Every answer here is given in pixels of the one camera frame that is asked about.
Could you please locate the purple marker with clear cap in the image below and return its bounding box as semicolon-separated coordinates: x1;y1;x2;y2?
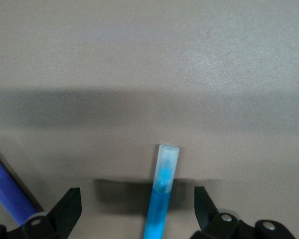
0;144;44;227

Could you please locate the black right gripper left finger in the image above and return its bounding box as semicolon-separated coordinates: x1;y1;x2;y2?
0;187;82;239

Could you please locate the blue marker with clear cap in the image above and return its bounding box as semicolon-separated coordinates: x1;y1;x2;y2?
143;143;181;239

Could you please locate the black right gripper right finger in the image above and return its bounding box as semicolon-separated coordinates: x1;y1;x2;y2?
190;186;296;239

